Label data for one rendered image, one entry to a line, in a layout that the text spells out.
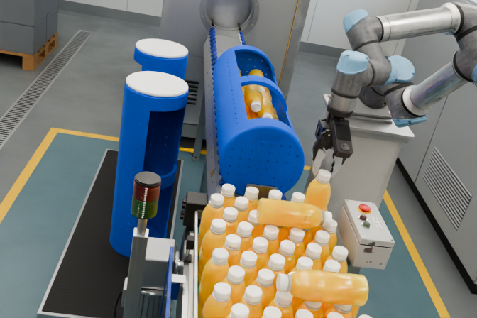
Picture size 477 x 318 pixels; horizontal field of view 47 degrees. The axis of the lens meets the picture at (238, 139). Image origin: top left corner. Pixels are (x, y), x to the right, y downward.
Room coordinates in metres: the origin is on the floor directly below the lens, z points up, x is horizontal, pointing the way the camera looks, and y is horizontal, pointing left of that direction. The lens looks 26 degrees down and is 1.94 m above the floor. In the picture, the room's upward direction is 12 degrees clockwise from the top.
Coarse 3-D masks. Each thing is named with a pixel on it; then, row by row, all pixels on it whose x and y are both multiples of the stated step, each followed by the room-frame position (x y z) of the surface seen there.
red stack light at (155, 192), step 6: (138, 186) 1.08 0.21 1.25; (156, 186) 1.09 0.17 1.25; (138, 192) 1.08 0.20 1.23; (144, 192) 1.07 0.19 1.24; (150, 192) 1.08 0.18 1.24; (156, 192) 1.09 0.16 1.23; (138, 198) 1.08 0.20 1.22; (144, 198) 1.07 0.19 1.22; (150, 198) 1.08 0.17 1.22; (156, 198) 1.09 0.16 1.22
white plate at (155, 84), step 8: (136, 72) 2.34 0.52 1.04; (144, 72) 2.36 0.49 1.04; (152, 72) 2.38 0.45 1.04; (160, 72) 2.40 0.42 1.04; (128, 80) 2.23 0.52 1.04; (136, 80) 2.25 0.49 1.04; (144, 80) 2.27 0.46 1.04; (152, 80) 2.28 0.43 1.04; (160, 80) 2.31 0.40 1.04; (168, 80) 2.32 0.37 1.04; (176, 80) 2.34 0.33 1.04; (136, 88) 2.16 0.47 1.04; (144, 88) 2.18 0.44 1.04; (152, 88) 2.19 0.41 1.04; (160, 88) 2.21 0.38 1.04; (168, 88) 2.23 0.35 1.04; (176, 88) 2.25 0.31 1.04; (184, 88) 2.27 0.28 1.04; (160, 96) 2.14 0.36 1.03; (168, 96) 2.16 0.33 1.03; (176, 96) 2.18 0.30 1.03
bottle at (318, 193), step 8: (312, 184) 1.37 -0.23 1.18; (320, 184) 1.36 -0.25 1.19; (328, 184) 1.37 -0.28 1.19; (312, 192) 1.35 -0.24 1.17; (320, 192) 1.35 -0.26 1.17; (328, 192) 1.36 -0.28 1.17; (304, 200) 1.38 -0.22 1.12; (312, 200) 1.35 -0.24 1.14; (320, 200) 1.34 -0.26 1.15; (328, 200) 1.36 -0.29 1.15; (320, 208) 1.35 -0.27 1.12; (312, 232) 1.35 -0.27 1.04
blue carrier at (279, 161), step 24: (240, 48) 2.40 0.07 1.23; (216, 72) 2.30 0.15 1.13; (264, 72) 2.47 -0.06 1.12; (216, 96) 2.07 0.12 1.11; (240, 96) 1.87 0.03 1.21; (216, 120) 1.90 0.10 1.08; (240, 120) 1.67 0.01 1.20; (264, 120) 1.64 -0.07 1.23; (288, 120) 1.94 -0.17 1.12; (240, 144) 1.59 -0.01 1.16; (264, 144) 1.60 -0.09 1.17; (288, 144) 1.61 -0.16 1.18; (240, 168) 1.59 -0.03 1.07; (264, 168) 1.60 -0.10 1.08; (288, 168) 1.61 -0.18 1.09; (240, 192) 1.59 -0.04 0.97
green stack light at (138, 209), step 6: (132, 198) 1.09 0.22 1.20; (132, 204) 1.09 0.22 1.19; (138, 204) 1.07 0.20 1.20; (144, 204) 1.07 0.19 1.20; (150, 204) 1.08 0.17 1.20; (156, 204) 1.10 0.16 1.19; (132, 210) 1.09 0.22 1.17; (138, 210) 1.07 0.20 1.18; (144, 210) 1.07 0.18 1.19; (150, 210) 1.08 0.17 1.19; (156, 210) 1.10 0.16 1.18; (138, 216) 1.07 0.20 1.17; (144, 216) 1.07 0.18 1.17; (150, 216) 1.08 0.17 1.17
